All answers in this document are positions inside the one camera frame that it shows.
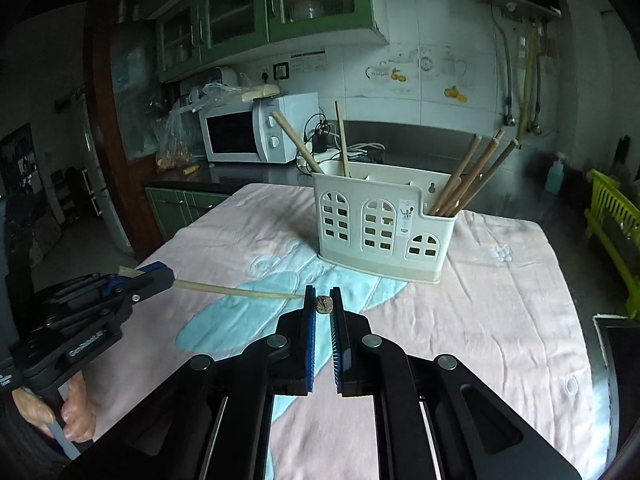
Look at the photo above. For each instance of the grey refrigerator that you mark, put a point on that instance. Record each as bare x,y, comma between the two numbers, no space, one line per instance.
92,160

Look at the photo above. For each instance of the black wall outlet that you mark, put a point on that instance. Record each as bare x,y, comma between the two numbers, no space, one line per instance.
281,71

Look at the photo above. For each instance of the pink and blue blanket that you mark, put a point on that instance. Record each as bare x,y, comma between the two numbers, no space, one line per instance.
500,310

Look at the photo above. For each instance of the orange fruit wall sticker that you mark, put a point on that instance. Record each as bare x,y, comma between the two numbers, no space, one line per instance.
392,75
455,94

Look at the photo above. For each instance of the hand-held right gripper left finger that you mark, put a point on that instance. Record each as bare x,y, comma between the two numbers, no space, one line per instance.
310,345

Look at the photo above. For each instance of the person's left hand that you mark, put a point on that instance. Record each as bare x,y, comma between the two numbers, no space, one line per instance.
75,417

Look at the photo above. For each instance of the brown wooden door frame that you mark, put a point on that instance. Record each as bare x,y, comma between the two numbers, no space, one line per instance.
110,125

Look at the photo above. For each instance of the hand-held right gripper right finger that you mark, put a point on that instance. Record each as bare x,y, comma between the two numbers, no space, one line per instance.
337,345

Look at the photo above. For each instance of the clear plastic bag of food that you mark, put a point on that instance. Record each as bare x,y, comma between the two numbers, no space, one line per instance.
175,135

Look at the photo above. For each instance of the small yellow item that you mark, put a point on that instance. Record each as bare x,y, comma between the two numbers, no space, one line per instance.
191,170

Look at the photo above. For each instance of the white microwave oven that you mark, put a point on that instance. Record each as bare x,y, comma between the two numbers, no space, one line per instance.
260,130

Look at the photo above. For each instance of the green dish rack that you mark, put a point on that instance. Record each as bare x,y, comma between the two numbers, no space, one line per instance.
612,230

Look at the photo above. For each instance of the wooden chopstick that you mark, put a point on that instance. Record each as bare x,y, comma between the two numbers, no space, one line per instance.
300,145
470,175
324,305
492,170
480,170
342,140
457,170
240,291

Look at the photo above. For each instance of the white plastic utensil holder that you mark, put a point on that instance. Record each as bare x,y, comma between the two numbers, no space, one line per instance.
350,240

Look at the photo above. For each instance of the cream tray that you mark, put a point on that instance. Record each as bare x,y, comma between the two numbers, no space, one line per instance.
260,93

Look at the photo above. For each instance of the paper wall label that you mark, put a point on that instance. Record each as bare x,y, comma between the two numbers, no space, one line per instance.
308,61

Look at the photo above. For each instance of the green wall cabinet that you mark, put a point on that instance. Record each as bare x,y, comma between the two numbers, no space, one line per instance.
260,15

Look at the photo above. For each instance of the light blue soap bottle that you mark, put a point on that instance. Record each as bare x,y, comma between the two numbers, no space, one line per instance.
556,175

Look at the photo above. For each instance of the green base cabinet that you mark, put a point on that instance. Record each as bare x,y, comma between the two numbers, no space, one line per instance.
185,210

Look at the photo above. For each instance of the yellow pipe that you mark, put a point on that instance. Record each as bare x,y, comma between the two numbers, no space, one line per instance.
529,85

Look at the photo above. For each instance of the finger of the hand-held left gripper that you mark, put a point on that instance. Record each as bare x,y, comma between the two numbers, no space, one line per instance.
150,285
112,286

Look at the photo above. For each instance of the black panel with white rim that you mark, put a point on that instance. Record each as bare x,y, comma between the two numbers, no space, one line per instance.
620,340

